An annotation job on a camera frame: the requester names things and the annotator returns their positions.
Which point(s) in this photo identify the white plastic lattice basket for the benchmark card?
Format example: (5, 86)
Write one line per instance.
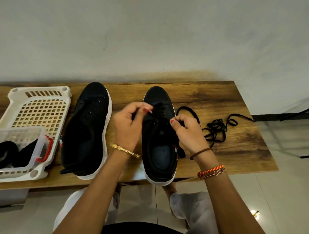
(41, 108)

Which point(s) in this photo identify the person's black shirt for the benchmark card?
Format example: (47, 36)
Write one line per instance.
(140, 228)

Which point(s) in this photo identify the black sneaker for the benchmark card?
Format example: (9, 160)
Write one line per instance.
(159, 154)
(84, 140)

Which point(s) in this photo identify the person's left hand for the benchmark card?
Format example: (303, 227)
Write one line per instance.
(126, 129)

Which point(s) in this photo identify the black tripod stand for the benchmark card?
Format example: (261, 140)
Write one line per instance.
(297, 115)

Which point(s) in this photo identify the person's right hand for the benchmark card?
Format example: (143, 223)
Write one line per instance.
(190, 135)

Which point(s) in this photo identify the white box under table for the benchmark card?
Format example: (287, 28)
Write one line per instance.
(13, 196)

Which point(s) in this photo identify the person's right forearm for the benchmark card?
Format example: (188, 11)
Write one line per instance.
(229, 205)

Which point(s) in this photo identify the black shoelace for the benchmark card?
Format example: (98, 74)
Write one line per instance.
(217, 128)
(188, 110)

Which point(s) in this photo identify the black rolled band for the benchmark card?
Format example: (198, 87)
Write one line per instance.
(7, 153)
(28, 152)

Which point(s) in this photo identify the person's left forearm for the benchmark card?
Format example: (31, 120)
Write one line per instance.
(94, 197)

